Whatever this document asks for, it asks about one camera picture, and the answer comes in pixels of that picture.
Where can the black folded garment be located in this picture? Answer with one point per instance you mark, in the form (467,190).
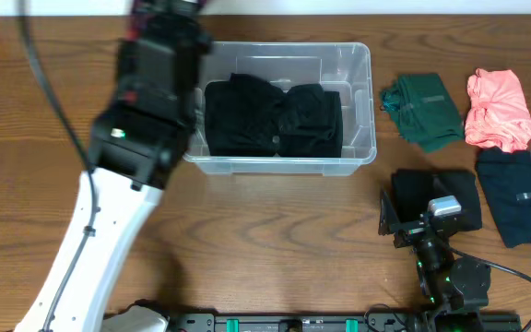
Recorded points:
(414,189)

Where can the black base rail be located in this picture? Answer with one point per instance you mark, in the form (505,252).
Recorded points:
(374,321)

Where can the dark green garment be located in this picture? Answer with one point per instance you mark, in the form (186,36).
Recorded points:
(423,111)

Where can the pink garment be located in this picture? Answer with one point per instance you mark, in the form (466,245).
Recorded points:
(498,116)

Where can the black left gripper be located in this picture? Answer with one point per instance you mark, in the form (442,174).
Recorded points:
(163,12)

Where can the navy folded garment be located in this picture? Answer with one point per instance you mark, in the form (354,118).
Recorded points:
(505,179)

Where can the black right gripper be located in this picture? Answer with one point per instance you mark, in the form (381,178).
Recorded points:
(391,224)

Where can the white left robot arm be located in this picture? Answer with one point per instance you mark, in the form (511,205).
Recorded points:
(134,145)

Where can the clear plastic storage bin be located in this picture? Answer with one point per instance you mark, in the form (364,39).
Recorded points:
(344,67)

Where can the black garment in bin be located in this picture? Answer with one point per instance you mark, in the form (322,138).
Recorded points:
(247,116)

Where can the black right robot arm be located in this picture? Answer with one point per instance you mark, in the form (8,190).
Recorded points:
(456,287)

